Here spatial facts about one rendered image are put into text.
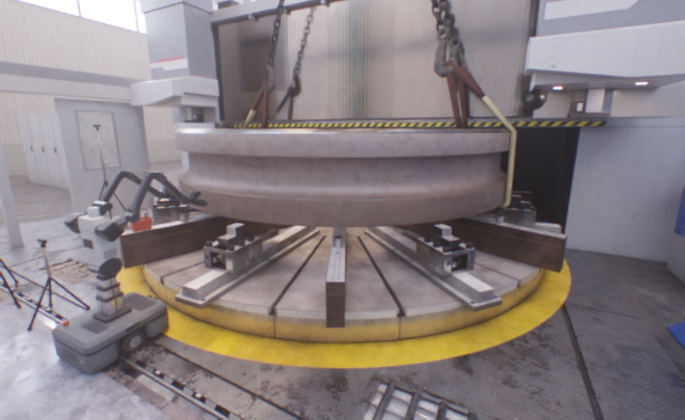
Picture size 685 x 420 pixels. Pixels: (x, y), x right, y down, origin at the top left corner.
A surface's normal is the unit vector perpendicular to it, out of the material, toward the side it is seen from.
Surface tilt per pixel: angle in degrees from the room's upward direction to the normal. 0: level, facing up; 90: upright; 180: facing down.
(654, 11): 90
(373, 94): 90
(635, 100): 90
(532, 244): 90
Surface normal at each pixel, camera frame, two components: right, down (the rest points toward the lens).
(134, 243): 0.70, 0.15
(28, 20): 0.89, 0.09
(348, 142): 0.00, 0.20
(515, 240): -0.72, 0.14
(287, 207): -0.22, 0.19
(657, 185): -0.46, 0.18
